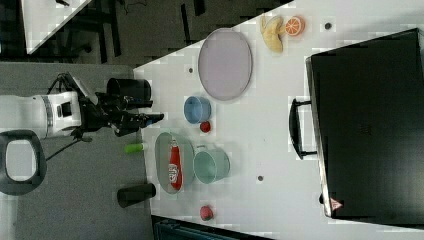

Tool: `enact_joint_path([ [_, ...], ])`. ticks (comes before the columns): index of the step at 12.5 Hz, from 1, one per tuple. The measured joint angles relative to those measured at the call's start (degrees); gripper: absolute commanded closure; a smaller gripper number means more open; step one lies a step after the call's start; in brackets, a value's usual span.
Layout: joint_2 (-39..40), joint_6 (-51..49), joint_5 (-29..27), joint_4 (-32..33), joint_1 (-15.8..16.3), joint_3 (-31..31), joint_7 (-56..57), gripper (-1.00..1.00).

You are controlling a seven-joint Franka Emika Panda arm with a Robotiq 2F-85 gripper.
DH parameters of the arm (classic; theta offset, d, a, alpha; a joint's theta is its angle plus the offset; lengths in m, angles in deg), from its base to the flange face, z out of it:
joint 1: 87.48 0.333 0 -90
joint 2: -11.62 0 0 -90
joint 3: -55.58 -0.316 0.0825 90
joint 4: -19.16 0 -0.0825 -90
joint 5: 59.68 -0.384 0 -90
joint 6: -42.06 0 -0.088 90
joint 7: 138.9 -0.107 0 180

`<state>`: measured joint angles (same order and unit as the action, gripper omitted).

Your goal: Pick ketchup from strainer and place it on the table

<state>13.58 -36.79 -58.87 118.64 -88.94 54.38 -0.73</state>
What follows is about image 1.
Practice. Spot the small red strawberry toy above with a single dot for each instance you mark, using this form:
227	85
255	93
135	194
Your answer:
205	127

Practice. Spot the white side table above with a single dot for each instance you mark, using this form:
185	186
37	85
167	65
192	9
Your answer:
43	18

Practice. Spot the green oval strainer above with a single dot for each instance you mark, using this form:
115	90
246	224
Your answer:
162	157

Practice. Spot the blue bowl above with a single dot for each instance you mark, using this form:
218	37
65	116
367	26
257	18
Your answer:
197	109

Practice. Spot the red plush ketchup bottle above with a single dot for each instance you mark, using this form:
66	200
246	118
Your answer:
174	167

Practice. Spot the black cylinder post lower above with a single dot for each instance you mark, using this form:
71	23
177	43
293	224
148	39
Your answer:
135	194

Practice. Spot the red strawberry toy near edge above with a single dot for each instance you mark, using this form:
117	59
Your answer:
206	213

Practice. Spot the black cylinder post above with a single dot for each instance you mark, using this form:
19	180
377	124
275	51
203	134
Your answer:
138	88
135	194

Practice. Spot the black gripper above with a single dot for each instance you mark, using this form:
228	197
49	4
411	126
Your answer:
112	111

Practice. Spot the black toaster oven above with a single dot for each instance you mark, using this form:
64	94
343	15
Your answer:
367	103

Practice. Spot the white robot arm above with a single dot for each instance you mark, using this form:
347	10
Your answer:
72	114

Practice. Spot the black cylinder post upper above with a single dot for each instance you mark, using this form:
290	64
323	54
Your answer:
138	88

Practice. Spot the green mug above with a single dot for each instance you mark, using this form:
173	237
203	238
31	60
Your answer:
210	164

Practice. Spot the orange slice toy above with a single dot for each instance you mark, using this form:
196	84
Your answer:
295	26

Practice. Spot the green cylindrical object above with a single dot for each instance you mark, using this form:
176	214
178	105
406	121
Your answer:
135	148

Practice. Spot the grey round plate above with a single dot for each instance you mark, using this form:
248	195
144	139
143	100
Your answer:
225	64

